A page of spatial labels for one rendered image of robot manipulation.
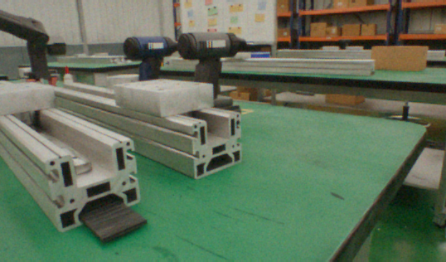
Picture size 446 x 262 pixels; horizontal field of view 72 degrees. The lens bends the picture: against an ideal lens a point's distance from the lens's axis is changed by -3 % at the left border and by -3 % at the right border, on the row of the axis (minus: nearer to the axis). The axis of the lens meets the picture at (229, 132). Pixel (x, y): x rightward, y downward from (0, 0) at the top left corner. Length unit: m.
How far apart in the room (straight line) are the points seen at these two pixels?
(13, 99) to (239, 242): 0.49
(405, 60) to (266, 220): 2.01
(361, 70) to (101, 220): 1.71
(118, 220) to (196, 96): 0.25
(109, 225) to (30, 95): 0.38
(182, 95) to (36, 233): 0.28
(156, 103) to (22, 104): 0.28
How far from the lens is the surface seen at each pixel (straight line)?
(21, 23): 1.24
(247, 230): 0.35
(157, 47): 0.90
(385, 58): 2.34
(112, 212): 0.39
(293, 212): 0.39
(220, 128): 0.51
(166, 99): 0.50
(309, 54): 4.03
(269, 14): 3.65
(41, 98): 0.69
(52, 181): 0.38
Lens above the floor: 0.97
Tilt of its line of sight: 16 degrees down
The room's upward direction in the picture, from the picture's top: 2 degrees counter-clockwise
